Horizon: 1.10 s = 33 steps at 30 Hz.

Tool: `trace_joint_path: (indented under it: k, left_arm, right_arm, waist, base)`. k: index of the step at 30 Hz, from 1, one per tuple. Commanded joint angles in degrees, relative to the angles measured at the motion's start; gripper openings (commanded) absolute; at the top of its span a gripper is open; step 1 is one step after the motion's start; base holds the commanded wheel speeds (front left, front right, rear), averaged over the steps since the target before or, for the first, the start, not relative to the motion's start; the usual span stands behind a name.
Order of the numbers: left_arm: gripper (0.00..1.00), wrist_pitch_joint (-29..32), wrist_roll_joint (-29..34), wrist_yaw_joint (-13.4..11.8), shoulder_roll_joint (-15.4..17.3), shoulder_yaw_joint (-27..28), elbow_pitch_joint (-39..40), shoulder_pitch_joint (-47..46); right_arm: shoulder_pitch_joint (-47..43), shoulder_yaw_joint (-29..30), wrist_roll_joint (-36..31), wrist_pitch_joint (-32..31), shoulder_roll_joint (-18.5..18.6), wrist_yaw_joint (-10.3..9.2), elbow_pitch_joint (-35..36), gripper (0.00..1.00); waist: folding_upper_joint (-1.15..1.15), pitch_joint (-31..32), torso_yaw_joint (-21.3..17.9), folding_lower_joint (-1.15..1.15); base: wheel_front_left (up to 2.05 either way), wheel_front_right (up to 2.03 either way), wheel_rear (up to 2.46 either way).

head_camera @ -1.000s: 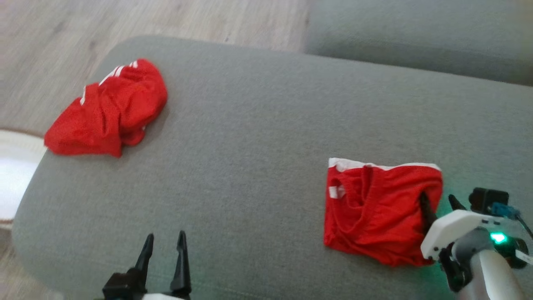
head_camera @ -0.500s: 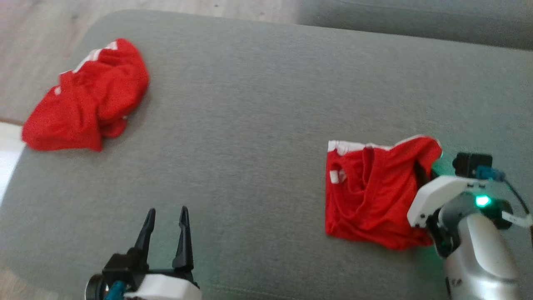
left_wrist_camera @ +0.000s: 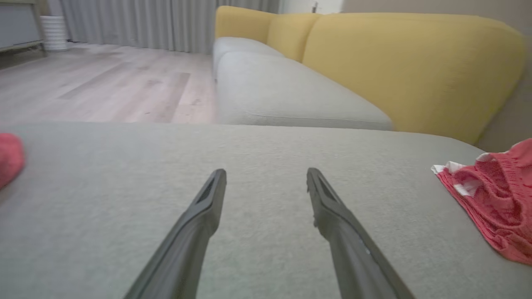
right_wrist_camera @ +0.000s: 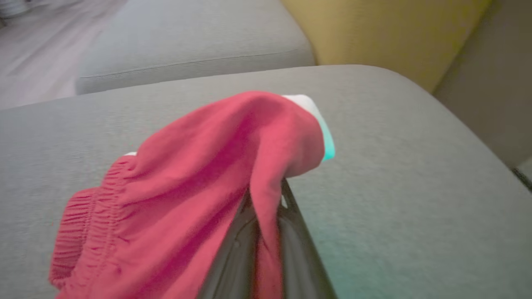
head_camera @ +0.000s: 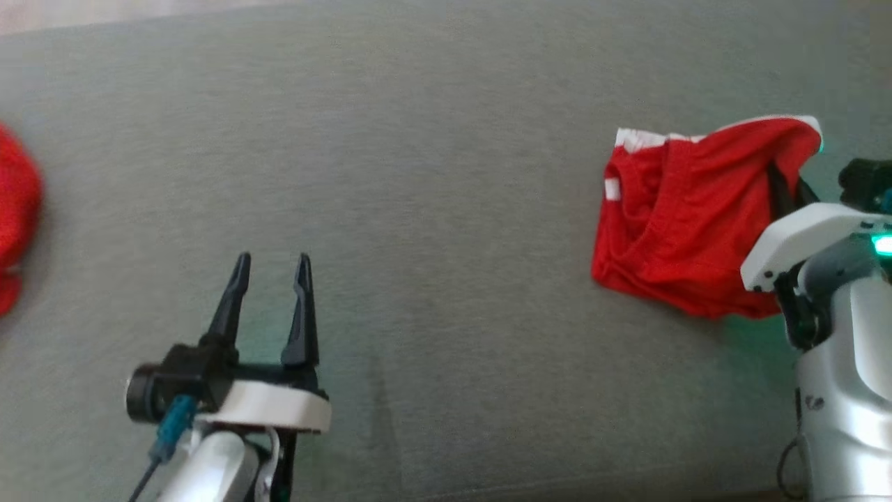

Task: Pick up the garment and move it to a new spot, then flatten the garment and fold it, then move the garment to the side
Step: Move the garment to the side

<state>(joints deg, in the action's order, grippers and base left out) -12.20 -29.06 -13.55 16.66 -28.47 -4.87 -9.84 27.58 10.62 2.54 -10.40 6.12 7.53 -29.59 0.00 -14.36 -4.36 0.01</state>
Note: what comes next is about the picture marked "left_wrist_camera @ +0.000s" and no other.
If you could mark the large yellow sofa backrest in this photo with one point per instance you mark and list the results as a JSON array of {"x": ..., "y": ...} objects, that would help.
[{"x": 415, "y": 70}]

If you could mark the narrow yellow sofa backrest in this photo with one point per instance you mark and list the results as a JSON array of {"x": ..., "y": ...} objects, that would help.
[{"x": 291, "y": 33}]

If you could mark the grey pleated curtain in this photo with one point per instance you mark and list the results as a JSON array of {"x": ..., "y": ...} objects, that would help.
[{"x": 145, "y": 20}]

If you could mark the white ribbed bin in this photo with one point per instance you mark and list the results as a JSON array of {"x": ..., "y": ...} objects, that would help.
[{"x": 54, "y": 33}]

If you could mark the white door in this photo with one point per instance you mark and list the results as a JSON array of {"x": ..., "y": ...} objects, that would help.
[{"x": 299, "y": 6}]

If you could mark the grey sofa seat cushion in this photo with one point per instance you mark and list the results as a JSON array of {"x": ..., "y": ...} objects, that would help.
[
  {"x": 282, "y": 91},
  {"x": 237, "y": 45}
]

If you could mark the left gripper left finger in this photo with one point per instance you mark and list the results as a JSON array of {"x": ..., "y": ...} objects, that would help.
[{"x": 187, "y": 249}]

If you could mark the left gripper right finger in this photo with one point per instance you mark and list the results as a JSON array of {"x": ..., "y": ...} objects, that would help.
[{"x": 353, "y": 257}]

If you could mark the red white lettered jersey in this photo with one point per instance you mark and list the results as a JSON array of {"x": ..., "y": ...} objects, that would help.
[{"x": 8, "y": 160}]

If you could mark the red mesh shorts white trim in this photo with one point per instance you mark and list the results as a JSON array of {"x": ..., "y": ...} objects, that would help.
[{"x": 498, "y": 195}]

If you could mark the grey sofa chaise seat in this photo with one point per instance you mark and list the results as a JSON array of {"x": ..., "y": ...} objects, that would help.
[{"x": 266, "y": 149}]

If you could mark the grey low tv cabinet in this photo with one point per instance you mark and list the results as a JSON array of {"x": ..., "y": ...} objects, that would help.
[{"x": 16, "y": 25}]

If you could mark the yellow sofa end backrest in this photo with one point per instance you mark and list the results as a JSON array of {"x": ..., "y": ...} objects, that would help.
[{"x": 241, "y": 23}]

